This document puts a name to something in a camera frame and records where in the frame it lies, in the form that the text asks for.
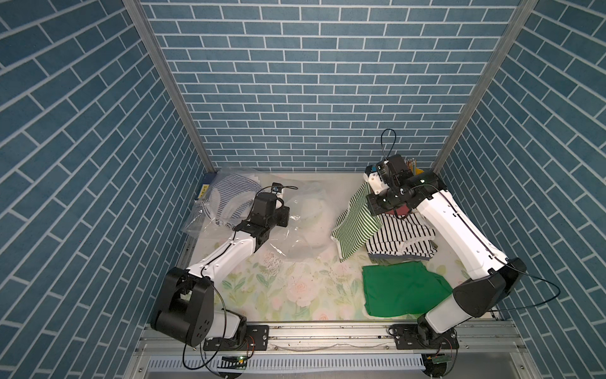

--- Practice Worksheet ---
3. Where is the bright green garment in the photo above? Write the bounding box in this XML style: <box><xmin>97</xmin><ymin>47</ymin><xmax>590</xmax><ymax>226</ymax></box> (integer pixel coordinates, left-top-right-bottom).
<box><xmin>362</xmin><ymin>262</ymin><xmax>452</xmax><ymax>317</ymax></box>

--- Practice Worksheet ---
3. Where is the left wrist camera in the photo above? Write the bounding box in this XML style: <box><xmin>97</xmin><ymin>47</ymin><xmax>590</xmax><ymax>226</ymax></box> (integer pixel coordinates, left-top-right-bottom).
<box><xmin>270</xmin><ymin>183</ymin><xmax>284</xmax><ymax>198</ymax></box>

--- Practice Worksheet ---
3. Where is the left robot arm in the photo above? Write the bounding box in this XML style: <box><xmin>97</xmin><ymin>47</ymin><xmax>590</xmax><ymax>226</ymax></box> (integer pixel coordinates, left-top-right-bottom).
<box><xmin>150</xmin><ymin>183</ymin><xmax>290</xmax><ymax>348</ymax></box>

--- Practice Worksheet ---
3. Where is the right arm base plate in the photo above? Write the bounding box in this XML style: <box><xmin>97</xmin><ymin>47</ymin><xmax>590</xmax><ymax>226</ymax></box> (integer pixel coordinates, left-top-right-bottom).
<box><xmin>387</xmin><ymin>324</ymin><xmax>459</xmax><ymax>351</ymax></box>

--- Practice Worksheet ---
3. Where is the striped black white garment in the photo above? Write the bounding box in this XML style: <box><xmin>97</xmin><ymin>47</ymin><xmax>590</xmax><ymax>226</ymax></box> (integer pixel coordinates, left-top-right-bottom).
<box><xmin>366</xmin><ymin>213</ymin><xmax>437</xmax><ymax>261</ymax></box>

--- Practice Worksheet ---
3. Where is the green white striped garment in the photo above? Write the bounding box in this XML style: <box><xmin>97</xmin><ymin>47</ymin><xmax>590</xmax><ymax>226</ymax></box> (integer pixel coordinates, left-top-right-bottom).
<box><xmin>331</xmin><ymin>183</ymin><xmax>383</xmax><ymax>262</ymax></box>

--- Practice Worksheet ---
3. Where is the dark blue book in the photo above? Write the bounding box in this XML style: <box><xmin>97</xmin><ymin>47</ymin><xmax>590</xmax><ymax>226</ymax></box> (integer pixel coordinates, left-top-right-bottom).
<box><xmin>195</xmin><ymin>173</ymin><xmax>217</xmax><ymax>201</ymax></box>

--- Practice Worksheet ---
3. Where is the coloured pencils bundle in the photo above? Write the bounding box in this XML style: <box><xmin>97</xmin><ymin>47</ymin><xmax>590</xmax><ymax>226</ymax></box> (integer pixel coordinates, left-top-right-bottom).
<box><xmin>406</xmin><ymin>159</ymin><xmax>417</xmax><ymax>174</ymax></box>

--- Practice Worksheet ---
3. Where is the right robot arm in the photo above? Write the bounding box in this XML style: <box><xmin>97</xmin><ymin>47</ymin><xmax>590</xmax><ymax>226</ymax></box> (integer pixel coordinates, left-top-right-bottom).
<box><xmin>364</xmin><ymin>154</ymin><xmax>526</xmax><ymax>349</ymax></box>

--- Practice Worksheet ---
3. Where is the clear vacuum bag with valve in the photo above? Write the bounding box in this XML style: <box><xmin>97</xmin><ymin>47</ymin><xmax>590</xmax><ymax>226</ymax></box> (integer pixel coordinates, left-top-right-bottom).
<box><xmin>265</xmin><ymin>181</ymin><xmax>342</xmax><ymax>262</ymax></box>

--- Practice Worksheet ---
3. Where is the aluminium rail frame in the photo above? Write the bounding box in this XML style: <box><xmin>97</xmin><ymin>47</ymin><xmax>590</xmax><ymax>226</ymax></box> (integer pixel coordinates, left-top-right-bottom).
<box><xmin>125</xmin><ymin>319</ymin><xmax>540</xmax><ymax>378</ymax></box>

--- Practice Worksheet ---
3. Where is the clear bag with striped clothes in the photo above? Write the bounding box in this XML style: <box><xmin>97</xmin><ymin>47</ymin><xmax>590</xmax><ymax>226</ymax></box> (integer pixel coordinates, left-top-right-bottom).
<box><xmin>181</xmin><ymin>167</ymin><xmax>262</xmax><ymax>237</ymax></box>

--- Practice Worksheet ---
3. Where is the red garment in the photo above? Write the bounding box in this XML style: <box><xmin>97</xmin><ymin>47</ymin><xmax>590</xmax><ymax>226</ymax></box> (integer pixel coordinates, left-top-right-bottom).
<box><xmin>394</xmin><ymin>205</ymin><xmax>410</xmax><ymax>216</ymax></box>

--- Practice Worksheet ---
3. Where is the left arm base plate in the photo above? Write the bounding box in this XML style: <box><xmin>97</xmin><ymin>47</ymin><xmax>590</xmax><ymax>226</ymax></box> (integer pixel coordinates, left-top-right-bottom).
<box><xmin>203</xmin><ymin>325</ymin><xmax>270</xmax><ymax>352</ymax></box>

